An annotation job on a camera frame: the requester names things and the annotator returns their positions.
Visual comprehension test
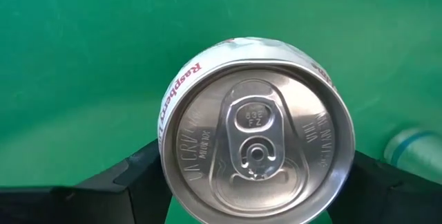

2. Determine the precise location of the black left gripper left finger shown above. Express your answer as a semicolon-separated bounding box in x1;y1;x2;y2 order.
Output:
0;139;173;224

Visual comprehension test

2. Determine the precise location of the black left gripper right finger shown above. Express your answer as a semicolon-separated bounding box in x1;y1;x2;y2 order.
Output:
327;151;442;224

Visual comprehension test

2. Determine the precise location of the blue silver Red Bull can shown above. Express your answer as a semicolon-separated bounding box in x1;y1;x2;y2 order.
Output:
382;127;442;185

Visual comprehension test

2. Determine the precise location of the white red Spindrift can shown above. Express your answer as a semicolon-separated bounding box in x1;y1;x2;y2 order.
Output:
157;36;356;224

